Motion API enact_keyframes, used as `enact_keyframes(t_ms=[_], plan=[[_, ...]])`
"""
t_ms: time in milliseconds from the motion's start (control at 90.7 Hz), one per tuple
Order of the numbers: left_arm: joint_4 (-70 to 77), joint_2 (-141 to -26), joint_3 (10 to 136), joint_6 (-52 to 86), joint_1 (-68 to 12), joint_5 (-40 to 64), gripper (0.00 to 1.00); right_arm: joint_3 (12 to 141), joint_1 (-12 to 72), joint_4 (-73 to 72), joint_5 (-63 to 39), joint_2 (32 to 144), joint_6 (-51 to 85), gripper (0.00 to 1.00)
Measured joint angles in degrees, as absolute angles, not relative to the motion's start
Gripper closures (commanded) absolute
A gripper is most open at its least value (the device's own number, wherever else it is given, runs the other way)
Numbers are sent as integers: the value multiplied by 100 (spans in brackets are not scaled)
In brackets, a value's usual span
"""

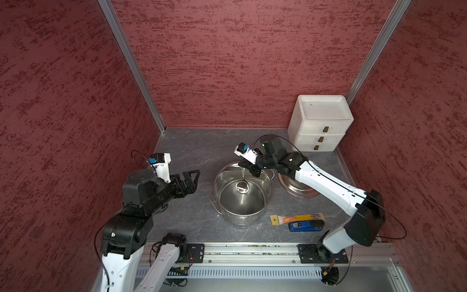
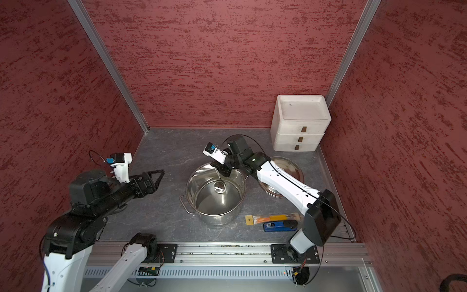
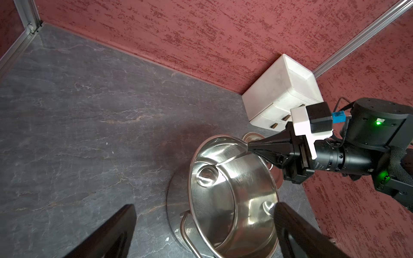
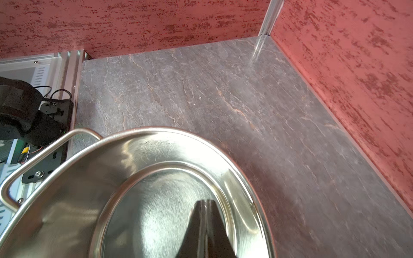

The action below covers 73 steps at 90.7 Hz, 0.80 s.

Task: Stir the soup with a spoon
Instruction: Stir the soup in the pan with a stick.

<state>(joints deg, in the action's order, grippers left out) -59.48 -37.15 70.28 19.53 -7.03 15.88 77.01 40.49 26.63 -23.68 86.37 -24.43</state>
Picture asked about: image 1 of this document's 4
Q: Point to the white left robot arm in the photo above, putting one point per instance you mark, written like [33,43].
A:
[125,235]

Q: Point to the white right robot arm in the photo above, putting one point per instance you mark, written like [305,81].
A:
[365,209]

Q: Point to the aluminium corner post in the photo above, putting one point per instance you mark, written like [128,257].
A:
[119,34]
[399,9]

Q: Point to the white three-drawer box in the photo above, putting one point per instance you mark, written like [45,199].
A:
[319,122]

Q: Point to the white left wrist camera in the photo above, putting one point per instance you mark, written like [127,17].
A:
[160,164]

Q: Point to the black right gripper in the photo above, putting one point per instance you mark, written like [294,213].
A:
[253,168]

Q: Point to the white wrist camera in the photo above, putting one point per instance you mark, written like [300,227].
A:
[247,153]
[160,164]

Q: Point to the blue box cutter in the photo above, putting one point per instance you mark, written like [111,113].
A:
[306,226]

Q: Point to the orange packaged tool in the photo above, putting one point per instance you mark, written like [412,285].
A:
[277,220]

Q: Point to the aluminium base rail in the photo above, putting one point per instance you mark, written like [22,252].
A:
[288,254]

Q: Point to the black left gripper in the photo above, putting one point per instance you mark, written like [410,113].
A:
[191,187]

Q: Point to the stainless steel pot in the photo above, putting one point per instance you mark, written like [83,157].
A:
[242,209]

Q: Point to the long metal spoon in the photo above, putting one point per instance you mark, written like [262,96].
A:
[242,186]

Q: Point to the steel pot lid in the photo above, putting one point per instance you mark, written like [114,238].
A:
[297,189]

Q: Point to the white perforated cable duct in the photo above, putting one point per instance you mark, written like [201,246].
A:
[248,272]

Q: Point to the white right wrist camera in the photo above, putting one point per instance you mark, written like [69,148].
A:
[247,153]

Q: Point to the aluminium corner post left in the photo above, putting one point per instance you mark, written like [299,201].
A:
[119,34]

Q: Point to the aluminium corner post right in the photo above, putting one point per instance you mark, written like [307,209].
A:
[399,9]

